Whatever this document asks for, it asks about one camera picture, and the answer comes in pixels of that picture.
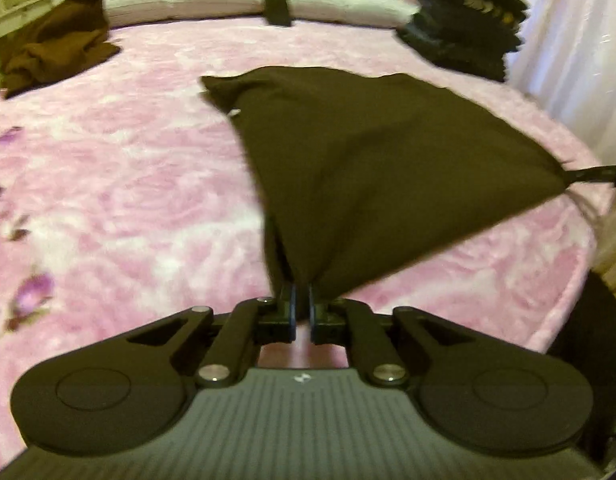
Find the white sheer curtain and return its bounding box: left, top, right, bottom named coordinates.
left=508, top=0, right=616, bottom=164

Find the black smartphone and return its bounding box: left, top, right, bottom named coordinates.
left=263, top=0, right=293, bottom=27

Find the dark olive long-sleeve garment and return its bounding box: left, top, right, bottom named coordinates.
left=201, top=66, right=567, bottom=299

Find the stack of folded dark clothes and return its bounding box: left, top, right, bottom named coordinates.
left=396, top=0, right=529, bottom=82

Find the pink floral bed blanket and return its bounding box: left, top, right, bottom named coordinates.
left=0, top=18, right=614, bottom=469

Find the brown crumpled garment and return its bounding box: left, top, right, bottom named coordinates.
left=0, top=0, right=122, bottom=99

